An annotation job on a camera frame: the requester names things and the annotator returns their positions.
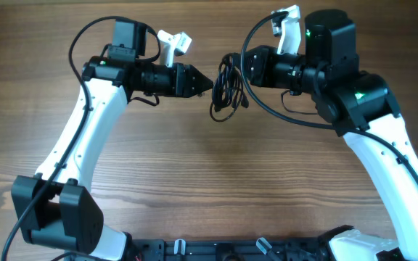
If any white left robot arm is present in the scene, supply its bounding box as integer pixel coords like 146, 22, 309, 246
11, 16, 213, 260

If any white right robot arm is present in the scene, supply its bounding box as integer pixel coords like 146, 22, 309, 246
235, 6, 418, 260

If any black power cable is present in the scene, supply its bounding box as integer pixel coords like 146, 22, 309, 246
208, 53, 250, 123

